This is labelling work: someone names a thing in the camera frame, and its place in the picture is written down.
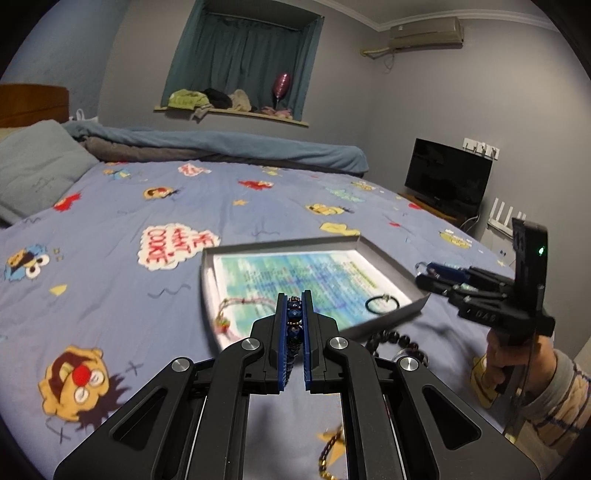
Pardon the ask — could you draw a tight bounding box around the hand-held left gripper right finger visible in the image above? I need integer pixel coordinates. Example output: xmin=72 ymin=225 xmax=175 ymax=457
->
xmin=302 ymin=291 xmax=541 ymax=480

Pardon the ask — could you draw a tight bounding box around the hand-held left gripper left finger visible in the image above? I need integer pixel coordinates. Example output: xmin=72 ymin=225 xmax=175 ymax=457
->
xmin=53 ymin=292 xmax=290 ymax=480

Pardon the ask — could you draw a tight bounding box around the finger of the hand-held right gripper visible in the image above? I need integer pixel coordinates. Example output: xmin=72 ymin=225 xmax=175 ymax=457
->
xmin=414 ymin=274 xmax=509 ymax=307
xmin=426 ymin=261 xmax=514 ymax=291

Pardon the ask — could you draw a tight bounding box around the blue bead bracelet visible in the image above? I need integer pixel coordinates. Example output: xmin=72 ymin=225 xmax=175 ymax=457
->
xmin=283 ymin=295 xmax=305 ymax=387

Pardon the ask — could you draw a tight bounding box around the grey tray box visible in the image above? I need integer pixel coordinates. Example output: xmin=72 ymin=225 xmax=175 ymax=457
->
xmin=199 ymin=234 xmax=431 ymax=352

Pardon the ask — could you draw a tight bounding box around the person's right forearm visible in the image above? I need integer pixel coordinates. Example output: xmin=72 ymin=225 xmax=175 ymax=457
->
xmin=501 ymin=347 xmax=591 ymax=464

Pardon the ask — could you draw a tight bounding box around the person's right hand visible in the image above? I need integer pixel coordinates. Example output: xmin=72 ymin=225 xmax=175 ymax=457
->
xmin=486 ymin=332 xmax=556 ymax=400

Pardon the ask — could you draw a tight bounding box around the colourful printed paper sheet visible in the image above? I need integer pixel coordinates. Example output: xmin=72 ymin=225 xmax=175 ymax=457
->
xmin=213 ymin=248 xmax=413 ymax=337

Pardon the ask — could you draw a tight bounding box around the wooden stand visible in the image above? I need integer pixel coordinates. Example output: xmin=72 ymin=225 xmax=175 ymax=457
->
xmin=397 ymin=191 xmax=483 ymax=228

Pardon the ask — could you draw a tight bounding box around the white router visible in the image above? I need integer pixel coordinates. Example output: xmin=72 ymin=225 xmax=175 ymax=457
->
xmin=486 ymin=198 xmax=527 ymax=241

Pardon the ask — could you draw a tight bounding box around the black flat screen monitor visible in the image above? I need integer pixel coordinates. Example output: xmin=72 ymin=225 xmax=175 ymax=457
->
xmin=404 ymin=137 xmax=494 ymax=217

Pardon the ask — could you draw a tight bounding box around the cartoon printed bedsheet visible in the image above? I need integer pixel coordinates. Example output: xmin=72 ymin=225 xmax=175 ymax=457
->
xmin=0 ymin=156 xmax=522 ymax=480

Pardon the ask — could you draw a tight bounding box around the blue duvet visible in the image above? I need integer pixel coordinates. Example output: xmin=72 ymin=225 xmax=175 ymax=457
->
xmin=62 ymin=119 xmax=370 ymax=176

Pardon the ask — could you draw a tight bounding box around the beige cloth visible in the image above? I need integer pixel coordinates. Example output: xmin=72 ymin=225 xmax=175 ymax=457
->
xmin=228 ymin=89 xmax=253 ymax=112

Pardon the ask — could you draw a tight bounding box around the white air conditioner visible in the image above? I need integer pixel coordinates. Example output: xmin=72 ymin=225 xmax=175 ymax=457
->
xmin=388 ymin=17 xmax=464 ymax=51

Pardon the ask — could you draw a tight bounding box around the black cloth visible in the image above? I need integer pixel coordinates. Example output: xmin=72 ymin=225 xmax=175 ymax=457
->
xmin=202 ymin=88 xmax=234 ymax=108

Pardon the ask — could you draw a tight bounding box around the pink balloon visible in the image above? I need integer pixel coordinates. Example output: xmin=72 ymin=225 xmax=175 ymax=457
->
xmin=272 ymin=72 xmax=293 ymax=112

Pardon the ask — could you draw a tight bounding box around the green cloth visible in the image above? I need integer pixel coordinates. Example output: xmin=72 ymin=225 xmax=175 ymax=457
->
xmin=168 ymin=89 xmax=209 ymax=110

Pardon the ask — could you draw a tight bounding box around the teal curtain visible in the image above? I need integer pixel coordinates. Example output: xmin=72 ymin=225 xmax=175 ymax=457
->
xmin=161 ymin=0 xmax=325 ymax=123

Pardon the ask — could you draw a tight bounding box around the grey-blue pillow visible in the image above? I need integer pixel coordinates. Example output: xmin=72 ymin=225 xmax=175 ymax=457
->
xmin=0 ymin=119 xmax=99 ymax=225

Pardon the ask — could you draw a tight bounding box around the wooden headboard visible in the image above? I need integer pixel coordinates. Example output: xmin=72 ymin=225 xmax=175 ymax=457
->
xmin=0 ymin=83 xmax=71 ymax=130

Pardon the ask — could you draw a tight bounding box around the pink string bracelet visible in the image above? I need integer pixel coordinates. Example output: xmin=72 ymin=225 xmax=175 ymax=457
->
xmin=213 ymin=296 xmax=279 ymax=339

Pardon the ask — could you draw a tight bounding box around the black hair tie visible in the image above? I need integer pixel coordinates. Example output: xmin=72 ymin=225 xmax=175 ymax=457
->
xmin=365 ymin=295 xmax=399 ymax=313

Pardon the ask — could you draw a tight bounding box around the black bead bracelet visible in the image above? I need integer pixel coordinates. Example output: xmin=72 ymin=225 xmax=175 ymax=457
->
xmin=366 ymin=329 xmax=432 ymax=368

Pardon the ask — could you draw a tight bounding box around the dark and gold bead bracelet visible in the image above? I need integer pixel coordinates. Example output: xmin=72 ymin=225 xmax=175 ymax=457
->
xmin=317 ymin=423 xmax=348 ymax=480

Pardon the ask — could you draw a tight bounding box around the white wall hook rack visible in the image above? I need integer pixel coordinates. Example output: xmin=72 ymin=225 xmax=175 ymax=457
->
xmin=462 ymin=137 xmax=501 ymax=160

